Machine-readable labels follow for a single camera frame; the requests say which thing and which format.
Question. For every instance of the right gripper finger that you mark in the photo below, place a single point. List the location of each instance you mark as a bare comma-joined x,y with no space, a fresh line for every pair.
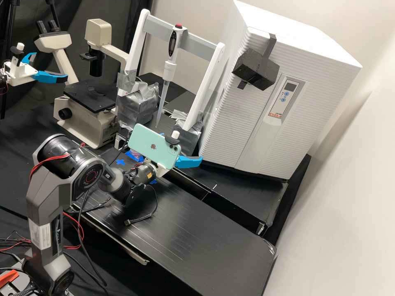
186,162

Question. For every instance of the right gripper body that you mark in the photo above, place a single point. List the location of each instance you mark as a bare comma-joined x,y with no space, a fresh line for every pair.
158,169

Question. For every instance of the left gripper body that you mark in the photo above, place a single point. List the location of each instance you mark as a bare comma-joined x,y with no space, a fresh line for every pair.
19,74

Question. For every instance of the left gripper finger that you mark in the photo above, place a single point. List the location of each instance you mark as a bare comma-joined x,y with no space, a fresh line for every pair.
49,77
30,56

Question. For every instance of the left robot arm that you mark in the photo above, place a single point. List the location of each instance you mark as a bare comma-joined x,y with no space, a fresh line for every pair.
2,80

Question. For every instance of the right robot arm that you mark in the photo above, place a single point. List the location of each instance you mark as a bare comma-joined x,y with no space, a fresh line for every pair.
46,191

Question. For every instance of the incubator door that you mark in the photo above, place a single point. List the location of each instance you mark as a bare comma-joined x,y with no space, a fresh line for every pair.
234,123

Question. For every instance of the blue bottle holder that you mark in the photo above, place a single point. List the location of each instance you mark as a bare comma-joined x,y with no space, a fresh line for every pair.
133,155

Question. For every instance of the cream microscope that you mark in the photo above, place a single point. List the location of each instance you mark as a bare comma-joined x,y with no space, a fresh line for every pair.
89,120

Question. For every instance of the white pipette stand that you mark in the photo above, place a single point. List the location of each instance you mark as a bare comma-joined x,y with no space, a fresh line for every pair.
203,83

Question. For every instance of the pipette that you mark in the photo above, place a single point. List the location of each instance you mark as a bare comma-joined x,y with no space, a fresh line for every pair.
172,43

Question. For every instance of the white incubator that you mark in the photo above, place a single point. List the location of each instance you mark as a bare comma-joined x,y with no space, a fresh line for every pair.
308,40

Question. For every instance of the right wrist camera phone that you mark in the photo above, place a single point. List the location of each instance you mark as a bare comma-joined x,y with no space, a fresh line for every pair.
152,145

